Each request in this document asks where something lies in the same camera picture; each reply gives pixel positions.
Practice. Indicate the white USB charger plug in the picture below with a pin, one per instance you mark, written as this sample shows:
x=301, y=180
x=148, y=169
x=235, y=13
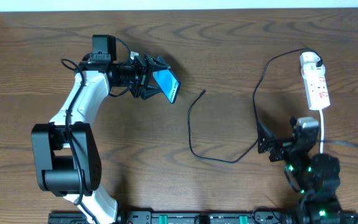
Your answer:
x=309, y=57

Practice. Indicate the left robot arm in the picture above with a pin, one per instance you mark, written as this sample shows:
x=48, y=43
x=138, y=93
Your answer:
x=67, y=161

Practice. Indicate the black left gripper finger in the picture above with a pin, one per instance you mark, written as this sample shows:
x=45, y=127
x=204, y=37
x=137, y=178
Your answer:
x=149, y=91
x=156, y=64

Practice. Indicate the blue Galaxy smartphone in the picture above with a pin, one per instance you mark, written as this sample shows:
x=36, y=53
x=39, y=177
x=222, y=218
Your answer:
x=168, y=83

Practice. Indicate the white power strip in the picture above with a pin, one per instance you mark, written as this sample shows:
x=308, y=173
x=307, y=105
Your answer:
x=315, y=86

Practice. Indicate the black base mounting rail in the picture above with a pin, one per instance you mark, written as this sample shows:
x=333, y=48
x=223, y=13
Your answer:
x=145, y=217

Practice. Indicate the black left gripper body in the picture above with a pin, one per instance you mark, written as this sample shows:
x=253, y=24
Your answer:
x=140, y=76

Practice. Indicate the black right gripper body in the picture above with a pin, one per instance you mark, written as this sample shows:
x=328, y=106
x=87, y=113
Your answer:
x=276, y=147

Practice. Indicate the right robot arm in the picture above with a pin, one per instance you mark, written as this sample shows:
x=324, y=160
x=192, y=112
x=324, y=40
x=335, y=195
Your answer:
x=315, y=177

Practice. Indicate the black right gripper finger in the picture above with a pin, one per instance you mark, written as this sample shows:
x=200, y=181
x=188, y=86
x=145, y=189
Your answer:
x=293, y=122
x=266, y=138

